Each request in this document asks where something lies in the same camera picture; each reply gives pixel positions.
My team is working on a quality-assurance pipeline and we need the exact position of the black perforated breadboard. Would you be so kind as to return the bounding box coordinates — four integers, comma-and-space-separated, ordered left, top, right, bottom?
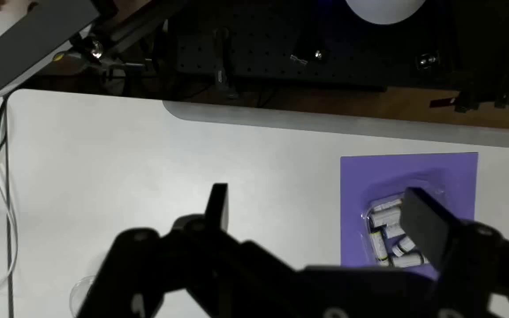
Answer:
169, 0, 462, 92

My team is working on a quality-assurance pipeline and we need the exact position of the small white bottle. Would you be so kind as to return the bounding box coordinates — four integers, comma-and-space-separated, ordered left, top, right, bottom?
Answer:
393, 253, 429, 270
369, 196, 402, 214
367, 210, 402, 230
395, 235, 418, 254
369, 230, 386, 261

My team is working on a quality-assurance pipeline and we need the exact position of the large clear plastic container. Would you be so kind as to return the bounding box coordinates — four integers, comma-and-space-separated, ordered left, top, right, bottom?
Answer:
356, 175, 452, 272

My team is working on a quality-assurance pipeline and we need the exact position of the purple mat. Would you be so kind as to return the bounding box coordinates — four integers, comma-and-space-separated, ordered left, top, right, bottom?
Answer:
339, 150, 480, 281

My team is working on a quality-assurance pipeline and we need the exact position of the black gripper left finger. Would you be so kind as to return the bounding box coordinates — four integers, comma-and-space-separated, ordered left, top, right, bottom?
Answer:
171, 182, 241, 261

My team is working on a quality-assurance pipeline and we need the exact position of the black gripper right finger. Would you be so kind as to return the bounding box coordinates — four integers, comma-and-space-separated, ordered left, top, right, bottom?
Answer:
399, 185, 503, 284

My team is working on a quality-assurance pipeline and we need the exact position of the grey flat panel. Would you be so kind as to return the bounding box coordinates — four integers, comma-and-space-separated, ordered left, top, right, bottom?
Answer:
0, 0, 100, 104

